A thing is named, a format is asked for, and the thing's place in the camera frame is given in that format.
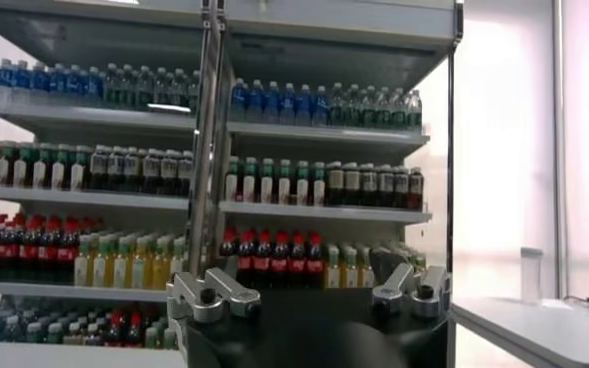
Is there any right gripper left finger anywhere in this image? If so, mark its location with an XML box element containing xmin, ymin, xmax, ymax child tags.
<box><xmin>166</xmin><ymin>267</ymin><xmax>263</xmax><ymax>325</ymax></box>

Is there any beige label bottle white cap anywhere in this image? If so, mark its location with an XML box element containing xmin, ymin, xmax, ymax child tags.
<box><xmin>342</xmin><ymin>162</ymin><xmax>361</xmax><ymax>208</ymax></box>
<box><xmin>325</xmin><ymin>161</ymin><xmax>344</xmax><ymax>207</ymax></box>

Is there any green tinted water bottle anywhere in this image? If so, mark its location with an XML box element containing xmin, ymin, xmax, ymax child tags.
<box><xmin>168</xmin><ymin>68</ymin><xmax>186</xmax><ymax>112</ymax></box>
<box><xmin>101</xmin><ymin>63</ymin><xmax>120</xmax><ymax>108</ymax></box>
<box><xmin>360</xmin><ymin>85</ymin><xmax>378</xmax><ymax>130</ymax></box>
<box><xmin>391</xmin><ymin>88</ymin><xmax>408</xmax><ymax>132</ymax></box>
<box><xmin>406</xmin><ymin>89</ymin><xmax>424</xmax><ymax>133</ymax></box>
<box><xmin>329</xmin><ymin>82</ymin><xmax>347</xmax><ymax>129</ymax></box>
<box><xmin>184</xmin><ymin>70</ymin><xmax>201</xmax><ymax>114</ymax></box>
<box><xmin>152</xmin><ymin>67</ymin><xmax>170</xmax><ymax>111</ymax></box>
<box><xmin>135</xmin><ymin>65</ymin><xmax>154</xmax><ymax>110</ymax></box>
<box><xmin>376</xmin><ymin>87</ymin><xmax>393</xmax><ymax>131</ymax></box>
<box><xmin>118</xmin><ymin>64</ymin><xmax>137</xmax><ymax>109</ymax></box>
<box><xmin>345</xmin><ymin>84</ymin><xmax>362</xmax><ymax>129</ymax></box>

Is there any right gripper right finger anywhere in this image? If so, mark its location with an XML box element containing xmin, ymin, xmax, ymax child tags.
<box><xmin>371</xmin><ymin>262</ymin><xmax>454</xmax><ymax>321</ymax></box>

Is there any dark drink bottle white cap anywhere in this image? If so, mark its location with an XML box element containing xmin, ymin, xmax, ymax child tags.
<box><xmin>392</xmin><ymin>166</ymin><xmax>410</xmax><ymax>210</ymax></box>
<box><xmin>89</xmin><ymin>145</ymin><xmax>109</xmax><ymax>191</ymax></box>
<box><xmin>376</xmin><ymin>164</ymin><xmax>395</xmax><ymax>209</ymax></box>
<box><xmin>141</xmin><ymin>148</ymin><xmax>161</xmax><ymax>195</ymax></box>
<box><xmin>106</xmin><ymin>146</ymin><xmax>126</xmax><ymax>192</ymax></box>
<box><xmin>123</xmin><ymin>147</ymin><xmax>143</xmax><ymax>193</ymax></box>
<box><xmin>359</xmin><ymin>163</ymin><xmax>378</xmax><ymax>209</ymax></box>
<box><xmin>176</xmin><ymin>150</ymin><xmax>195</xmax><ymax>197</ymax></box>
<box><xmin>407</xmin><ymin>167</ymin><xmax>425</xmax><ymax>211</ymax></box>
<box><xmin>159</xmin><ymin>149</ymin><xmax>179</xmax><ymax>196</ymax></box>

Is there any blue label water bottle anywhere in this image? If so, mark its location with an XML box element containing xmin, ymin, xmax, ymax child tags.
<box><xmin>30</xmin><ymin>61</ymin><xmax>50</xmax><ymax>104</ymax></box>
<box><xmin>48</xmin><ymin>63</ymin><xmax>67</xmax><ymax>105</ymax></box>
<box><xmin>279</xmin><ymin>82</ymin><xmax>298</xmax><ymax>126</ymax></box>
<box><xmin>0</xmin><ymin>58</ymin><xmax>14</xmax><ymax>101</ymax></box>
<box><xmin>312</xmin><ymin>85</ymin><xmax>330</xmax><ymax>128</ymax></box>
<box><xmin>246</xmin><ymin>79</ymin><xmax>265</xmax><ymax>124</ymax></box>
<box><xmin>296</xmin><ymin>83</ymin><xmax>314</xmax><ymax>127</ymax></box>
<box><xmin>263</xmin><ymin>81</ymin><xmax>281</xmax><ymax>125</ymax></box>
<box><xmin>12</xmin><ymin>59</ymin><xmax>32</xmax><ymax>102</ymax></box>
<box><xmin>65</xmin><ymin>64</ymin><xmax>85</xmax><ymax>106</ymax></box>
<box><xmin>83</xmin><ymin>65</ymin><xmax>103</xmax><ymax>107</ymax></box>
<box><xmin>229</xmin><ymin>77</ymin><xmax>248</xmax><ymax>122</ymax></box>

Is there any white side table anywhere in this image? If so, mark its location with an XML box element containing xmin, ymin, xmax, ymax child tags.
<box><xmin>450</xmin><ymin>296</ymin><xmax>589</xmax><ymax>368</ymax></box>

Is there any cola bottle red cap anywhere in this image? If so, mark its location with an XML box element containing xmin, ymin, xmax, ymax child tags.
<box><xmin>238</xmin><ymin>229</ymin><xmax>257</xmax><ymax>287</ymax></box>
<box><xmin>306</xmin><ymin>232</ymin><xmax>325</xmax><ymax>290</ymax></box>
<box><xmin>220</xmin><ymin>228</ymin><xmax>240</xmax><ymax>274</ymax></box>
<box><xmin>107</xmin><ymin>309</ymin><xmax>127</xmax><ymax>347</ymax></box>
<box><xmin>37</xmin><ymin>227</ymin><xmax>58</xmax><ymax>284</ymax></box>
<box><xmin>56</xmin><ymin>228</ymin><xmax>76</xmax><ymax>285</ymax></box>
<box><xmin>126</xmin><ymin>310</ymin><xmax>145</xmax><ymax>348</ymax></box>
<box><xmin>255</xmin><ymin>229</ymin><xmax>274</xmax><ymax>290</ymax></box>
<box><xmin>18</xmin><ymin>225</ymin><xmax>39</xmax><ymax>282</ymax></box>
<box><xmin>0</xmin><ymin>224</ymin><xmax>20</xmax><ymax>281</ymax></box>
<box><xmin>272</xmin><ymin>230</ymin><xmax>291</xmax><ymax>290</ymax></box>
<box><xmin>289</xmin><ymin>231</ymin><xmax>308</xmax><ymax>290</ymax></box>

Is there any black frame pole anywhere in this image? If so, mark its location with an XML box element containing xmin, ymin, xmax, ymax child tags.
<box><xmin>445</xmin><ymin>0</ymin><xmax>465</xmax><ymax>275</ymax></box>

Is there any grey metal beverage shelf unit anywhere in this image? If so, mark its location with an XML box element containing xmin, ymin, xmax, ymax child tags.
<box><xmin>0</xmin><ymin>0</ymin><xmax>215</xmax><ymax>351</ymax></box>
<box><xmin>203</xmin><ymin>0</ymin><xmax>465</xmax><ymax>311</ymax></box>

